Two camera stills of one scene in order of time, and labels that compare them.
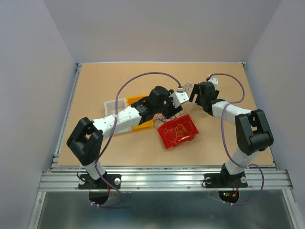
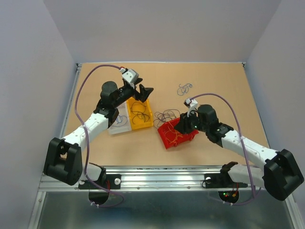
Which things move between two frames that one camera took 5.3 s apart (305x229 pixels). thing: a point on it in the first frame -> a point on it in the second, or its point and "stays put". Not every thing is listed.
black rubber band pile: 160,118 stays put
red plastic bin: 173,134 stays put
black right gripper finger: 196,90 -> 185,124
